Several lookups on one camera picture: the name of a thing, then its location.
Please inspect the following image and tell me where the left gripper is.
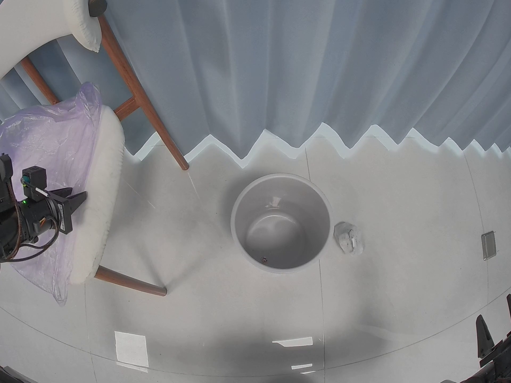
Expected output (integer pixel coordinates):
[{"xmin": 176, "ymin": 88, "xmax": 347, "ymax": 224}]
[{"xmin": 19, "ymin": 188, "xmax": 88, "ymax": 244}]

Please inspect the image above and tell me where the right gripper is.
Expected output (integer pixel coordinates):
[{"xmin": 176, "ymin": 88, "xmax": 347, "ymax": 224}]
[{"xmin": 475, "ymin": 294, "xmax": 511, "ymax": 376}]

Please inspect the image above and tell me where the purple plastic bag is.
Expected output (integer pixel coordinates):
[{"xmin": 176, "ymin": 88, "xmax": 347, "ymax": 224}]
[{"xmin": 0, "ymin": 81, "xmax": 104, "ymax": 307}]

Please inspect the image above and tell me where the white trash bin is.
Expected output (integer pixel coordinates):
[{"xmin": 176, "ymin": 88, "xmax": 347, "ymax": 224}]
[{"xmin": 230, "ymin": 173, "xmax": 334, "ymax": 273}]

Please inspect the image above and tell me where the white cushioned wooden chair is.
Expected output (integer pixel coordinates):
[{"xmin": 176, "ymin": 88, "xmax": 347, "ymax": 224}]
[{"xmin": 0, "ymin": 0, "xmax": 189, "ymax": 297}]

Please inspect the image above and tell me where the crumpled white paper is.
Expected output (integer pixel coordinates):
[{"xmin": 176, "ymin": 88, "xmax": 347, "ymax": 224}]
[{"xmin": 333, "ymin": 221, "xmax": 366, "ymax": 258}]

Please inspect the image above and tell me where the pale blue curtain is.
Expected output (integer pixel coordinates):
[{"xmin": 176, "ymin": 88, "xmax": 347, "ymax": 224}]
[{"xmin": 0, "ymin": 0, "xmax": 511, "ymax": 170}]

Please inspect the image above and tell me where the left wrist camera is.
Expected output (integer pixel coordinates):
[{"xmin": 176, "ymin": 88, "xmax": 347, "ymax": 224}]
[{"xmin": 21, "ymin": 166, "xmax": 49, "ymax": 202}]

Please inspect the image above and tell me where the black cable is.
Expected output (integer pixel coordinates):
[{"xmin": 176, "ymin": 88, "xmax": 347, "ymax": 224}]
[{"xmin": 0, "ymin": 190, "xmax": 62, "ymax": 263}]

